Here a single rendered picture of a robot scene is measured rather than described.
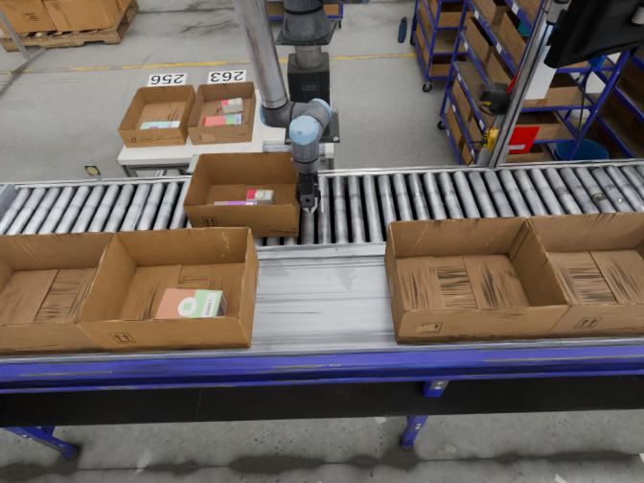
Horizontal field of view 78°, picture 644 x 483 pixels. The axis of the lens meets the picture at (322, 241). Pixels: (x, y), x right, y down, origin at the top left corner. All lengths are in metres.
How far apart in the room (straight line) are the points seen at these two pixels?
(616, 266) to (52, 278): 1.72
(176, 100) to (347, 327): 1.64
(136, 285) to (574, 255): 1.34
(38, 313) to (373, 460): 1.36
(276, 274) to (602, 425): 1.61
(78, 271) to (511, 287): 1.32
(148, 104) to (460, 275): 1.82
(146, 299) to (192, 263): 0.17
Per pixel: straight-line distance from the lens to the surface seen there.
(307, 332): 1.13
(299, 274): 1.23
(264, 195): 1.60
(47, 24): 5.67
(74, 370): 1.25
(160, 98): 2.39
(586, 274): 1.42
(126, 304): 1.31
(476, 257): 1.33
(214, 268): 1.29
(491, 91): 1.70
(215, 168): 1.70
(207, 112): 2.23
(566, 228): 1.36
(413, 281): 1.22
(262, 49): 1.28
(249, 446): 1.97
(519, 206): 1.75
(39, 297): 1.47
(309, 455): 1.93
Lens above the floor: 1.88
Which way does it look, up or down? 50 degrees down
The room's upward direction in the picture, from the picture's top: 3 degrees counter-clockwise
